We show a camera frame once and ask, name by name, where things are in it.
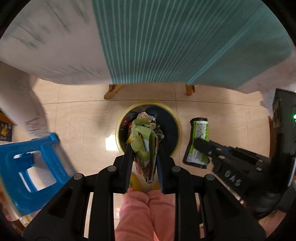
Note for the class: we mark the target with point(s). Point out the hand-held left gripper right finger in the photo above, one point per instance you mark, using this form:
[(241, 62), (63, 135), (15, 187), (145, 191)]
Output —
[(161, 171)]

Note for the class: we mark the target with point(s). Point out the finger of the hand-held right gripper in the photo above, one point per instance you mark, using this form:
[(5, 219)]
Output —
[(201, 145), (242, 157)]

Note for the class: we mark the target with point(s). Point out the yellow slipper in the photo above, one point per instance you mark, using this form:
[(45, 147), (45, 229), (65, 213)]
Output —
[(156, 186), (134, 183)]

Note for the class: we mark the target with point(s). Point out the wooden table leg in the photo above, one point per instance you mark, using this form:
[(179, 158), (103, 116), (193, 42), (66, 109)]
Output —
[(113, 91), (189, 90)]

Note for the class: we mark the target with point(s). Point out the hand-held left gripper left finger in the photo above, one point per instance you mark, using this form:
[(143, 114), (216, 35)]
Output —
[(128, 166)]

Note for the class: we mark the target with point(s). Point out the teal striped printed tablecloth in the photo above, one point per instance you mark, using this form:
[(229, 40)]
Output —
[(150, 41)]

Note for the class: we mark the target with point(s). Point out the green snack bag pink print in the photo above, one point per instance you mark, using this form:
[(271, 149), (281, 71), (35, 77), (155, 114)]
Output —
[(143, 136)]

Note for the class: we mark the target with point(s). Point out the dark trash bin yellow rim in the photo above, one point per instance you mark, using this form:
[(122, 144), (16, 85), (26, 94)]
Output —
[(170, 129)]

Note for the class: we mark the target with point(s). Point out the blue plastic stool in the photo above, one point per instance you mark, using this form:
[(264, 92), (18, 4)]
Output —
[(9, 176)]

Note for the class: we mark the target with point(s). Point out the green black snack packet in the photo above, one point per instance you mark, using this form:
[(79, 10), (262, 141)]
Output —
[(200, 126)]

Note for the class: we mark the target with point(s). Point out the dark yellow printed box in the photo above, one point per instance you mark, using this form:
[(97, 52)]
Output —
[(5, 127)]

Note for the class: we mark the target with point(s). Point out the person's right leg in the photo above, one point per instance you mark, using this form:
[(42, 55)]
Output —
[(161, 215)]

